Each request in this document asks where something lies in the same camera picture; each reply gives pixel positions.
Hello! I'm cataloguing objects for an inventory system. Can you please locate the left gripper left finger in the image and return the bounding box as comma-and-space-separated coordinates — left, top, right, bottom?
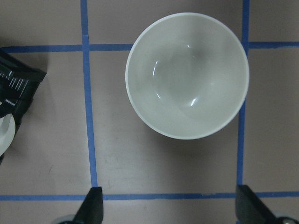
72, 187, 104, 224

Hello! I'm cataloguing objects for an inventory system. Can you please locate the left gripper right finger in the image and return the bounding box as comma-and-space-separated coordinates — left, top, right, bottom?
235, 185, 282, 224

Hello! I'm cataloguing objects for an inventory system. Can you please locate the white bowl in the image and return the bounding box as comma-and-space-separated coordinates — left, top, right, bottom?
125, 12, 249, 140

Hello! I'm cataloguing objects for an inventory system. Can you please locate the white plate in rack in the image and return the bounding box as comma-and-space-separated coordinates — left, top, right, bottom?
0, 114, 16, 156

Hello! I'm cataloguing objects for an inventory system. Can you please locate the black dish rack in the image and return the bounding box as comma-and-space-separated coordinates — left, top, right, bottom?
0, 47, 47, 164

